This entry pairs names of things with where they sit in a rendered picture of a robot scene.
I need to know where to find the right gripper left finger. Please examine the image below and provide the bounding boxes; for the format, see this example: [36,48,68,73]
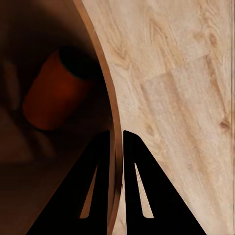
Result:
[26,130,110,235]

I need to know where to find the trash can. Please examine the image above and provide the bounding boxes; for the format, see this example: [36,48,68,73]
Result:
[0,0,123,235]

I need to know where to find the can of soda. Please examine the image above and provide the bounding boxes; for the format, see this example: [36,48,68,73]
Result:
[22,47,98,131]

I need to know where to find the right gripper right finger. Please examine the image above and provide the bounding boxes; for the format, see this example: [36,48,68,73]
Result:
[122,130,206,235]

